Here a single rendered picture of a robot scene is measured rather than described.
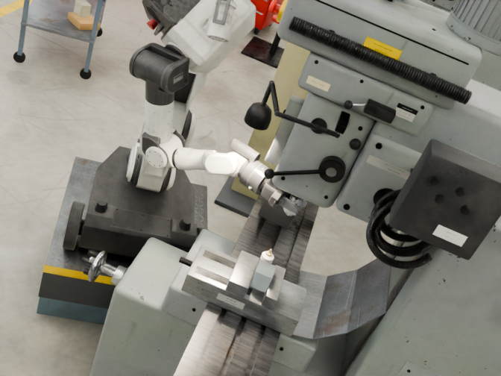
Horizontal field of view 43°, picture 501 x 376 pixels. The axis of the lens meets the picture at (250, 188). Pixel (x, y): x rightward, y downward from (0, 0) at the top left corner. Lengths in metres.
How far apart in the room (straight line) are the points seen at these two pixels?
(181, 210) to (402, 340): 1.30
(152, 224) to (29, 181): 1.21
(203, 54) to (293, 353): 0.96
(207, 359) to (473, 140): 0.88
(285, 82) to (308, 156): 1.93
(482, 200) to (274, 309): 0.71
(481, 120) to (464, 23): 0.23
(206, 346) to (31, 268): 1.57
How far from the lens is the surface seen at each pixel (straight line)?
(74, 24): 4.80
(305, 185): 1.76
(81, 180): 3.12
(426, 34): 1.54
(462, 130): 1.65
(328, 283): 2.21
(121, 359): 2.34
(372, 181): 1.71
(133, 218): 2.66
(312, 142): 1.70
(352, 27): 1.54
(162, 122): 2.02
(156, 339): 2.20
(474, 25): 1.58
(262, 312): 1.87
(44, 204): 3.57
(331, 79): 1.60
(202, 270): 1.87
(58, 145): 4.03
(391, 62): 1.53
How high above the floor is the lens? 2.27
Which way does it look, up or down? 33 degrees down
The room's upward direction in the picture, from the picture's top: 22 degrees clockwise
